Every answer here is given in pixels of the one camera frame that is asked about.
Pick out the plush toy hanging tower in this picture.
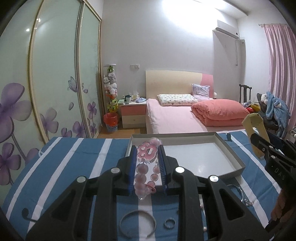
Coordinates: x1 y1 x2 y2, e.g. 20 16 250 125
103 64 118 112

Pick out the red waste basket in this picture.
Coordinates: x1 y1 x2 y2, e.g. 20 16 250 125
103 113 118 133

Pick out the pearl earring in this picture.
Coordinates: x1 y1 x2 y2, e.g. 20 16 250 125
199 194 207 232

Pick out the pink bead bracelet with charm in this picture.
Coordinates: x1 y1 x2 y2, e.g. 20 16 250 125
133 137 162 201

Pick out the cream and pink headboard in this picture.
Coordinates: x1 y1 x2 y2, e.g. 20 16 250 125
145 70 214 99

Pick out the pink curtain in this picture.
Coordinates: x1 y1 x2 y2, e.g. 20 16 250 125
259 22 296 110

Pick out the white wall socket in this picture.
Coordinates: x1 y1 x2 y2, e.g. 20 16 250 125
130 64 140 69

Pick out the blue plush blanket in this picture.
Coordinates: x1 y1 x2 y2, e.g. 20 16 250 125
266 91 290 138

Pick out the dark wooden chair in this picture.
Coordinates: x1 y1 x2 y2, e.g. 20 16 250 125
239 84 252 103

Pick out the black chair with clutter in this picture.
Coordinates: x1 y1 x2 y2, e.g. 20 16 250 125
257 91 290 138

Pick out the person's right hand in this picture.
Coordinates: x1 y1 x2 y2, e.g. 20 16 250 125
271 189 292 223

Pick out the grey cardboard tray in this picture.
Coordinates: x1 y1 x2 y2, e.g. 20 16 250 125
125 132 245 179

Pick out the sliding wardrobe with flower print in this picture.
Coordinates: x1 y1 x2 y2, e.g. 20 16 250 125
0 0 103 186

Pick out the white air conditioner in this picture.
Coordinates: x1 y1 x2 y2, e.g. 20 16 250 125
215 20 240 39

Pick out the silver bangle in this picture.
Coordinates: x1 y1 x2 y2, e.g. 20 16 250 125
118 210 157 239

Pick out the folded salmon pink duvet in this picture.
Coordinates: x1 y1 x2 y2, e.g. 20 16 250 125
191 99 249 127

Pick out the pink cream nightstand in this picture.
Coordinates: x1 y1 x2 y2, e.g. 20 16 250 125
120 101 147 128

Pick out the bed with pink sheet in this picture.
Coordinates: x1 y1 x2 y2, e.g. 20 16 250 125
145 98 244 134

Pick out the blue white striped cloth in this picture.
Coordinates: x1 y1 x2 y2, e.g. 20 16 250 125
2 131 281 240

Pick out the silver ring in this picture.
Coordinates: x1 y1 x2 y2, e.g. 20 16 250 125
164 218 177 230

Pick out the white floral pillow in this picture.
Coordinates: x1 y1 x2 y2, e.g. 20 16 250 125
158 94 198 106

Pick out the purple patterned pillow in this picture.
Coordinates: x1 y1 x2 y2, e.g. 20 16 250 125
192 84 210 101

